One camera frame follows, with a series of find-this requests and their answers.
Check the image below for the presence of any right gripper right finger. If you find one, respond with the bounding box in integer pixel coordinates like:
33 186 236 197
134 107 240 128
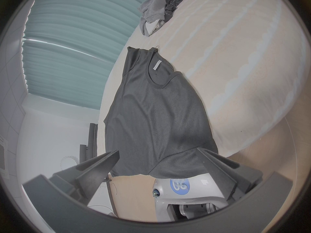
196 148 263 201

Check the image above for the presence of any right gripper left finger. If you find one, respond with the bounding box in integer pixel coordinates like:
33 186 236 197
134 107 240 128
52 150 120 200

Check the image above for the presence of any black T-shirt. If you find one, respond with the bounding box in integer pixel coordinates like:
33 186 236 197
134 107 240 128
103 46 219 177

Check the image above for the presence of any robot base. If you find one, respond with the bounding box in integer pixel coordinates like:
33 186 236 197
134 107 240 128
152 171 234 221

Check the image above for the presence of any bed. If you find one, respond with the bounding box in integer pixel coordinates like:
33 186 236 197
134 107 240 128
97 0 306 158

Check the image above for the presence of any pile of clothes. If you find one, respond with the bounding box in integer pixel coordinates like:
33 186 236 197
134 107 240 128
139 0 212 36

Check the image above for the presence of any black dressing table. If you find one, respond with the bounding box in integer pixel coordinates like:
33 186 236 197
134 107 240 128
79 143 89 164

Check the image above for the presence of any round white framed mirror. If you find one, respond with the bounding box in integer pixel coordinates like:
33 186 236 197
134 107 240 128
60 156 79 170

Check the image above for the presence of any black chest of drawers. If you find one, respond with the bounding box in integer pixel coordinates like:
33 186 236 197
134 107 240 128
88 123 98 160

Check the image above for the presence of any ceiling air conditioner vent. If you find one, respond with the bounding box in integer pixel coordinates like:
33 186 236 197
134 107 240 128
0 136 10 179

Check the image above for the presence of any blue-green curtain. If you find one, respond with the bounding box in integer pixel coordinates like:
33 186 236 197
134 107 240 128
22 40 119 110
29 0 161 56

